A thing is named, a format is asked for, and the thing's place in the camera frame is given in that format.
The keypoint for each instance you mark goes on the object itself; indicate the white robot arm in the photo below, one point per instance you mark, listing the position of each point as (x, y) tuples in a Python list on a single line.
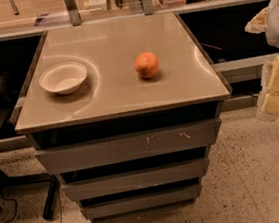
[(267, 21)]

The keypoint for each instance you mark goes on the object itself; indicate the grey drawer cabinet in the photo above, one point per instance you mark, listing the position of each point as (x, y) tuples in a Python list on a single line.
[(114, 100)]

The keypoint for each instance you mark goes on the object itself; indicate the orange fruit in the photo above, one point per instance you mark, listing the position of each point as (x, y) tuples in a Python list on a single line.
[(146, 65)]

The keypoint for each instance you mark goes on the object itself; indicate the grey middle drawer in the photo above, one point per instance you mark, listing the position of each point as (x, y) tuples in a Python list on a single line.
[(138, 179)]

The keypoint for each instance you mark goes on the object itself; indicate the white paper bowl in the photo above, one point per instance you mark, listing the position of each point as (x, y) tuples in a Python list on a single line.
[(64, 78)]

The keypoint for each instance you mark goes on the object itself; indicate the black table leg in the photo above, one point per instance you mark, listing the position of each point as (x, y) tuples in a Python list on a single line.
[(49, 203)]

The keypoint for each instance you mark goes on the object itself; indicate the grey top drawer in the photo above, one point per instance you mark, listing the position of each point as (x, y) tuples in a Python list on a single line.
[(118, 149)]

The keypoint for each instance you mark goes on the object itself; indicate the grey metal rail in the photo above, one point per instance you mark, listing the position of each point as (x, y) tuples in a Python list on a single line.
[(242, 70)]

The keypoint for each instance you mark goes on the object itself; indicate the white box on bench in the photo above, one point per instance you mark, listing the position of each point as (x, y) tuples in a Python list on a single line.
[(98, 4)]

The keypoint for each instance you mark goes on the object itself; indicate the grey bottom drawer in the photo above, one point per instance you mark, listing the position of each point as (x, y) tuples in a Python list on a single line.
[(111, 208)]

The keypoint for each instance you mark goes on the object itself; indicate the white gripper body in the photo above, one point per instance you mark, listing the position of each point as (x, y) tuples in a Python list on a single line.
[(266, 76)]

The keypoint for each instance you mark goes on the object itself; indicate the grey drawer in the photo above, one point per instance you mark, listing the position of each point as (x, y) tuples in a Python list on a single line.
[(138, 179), (111, 208), (118, 149)]

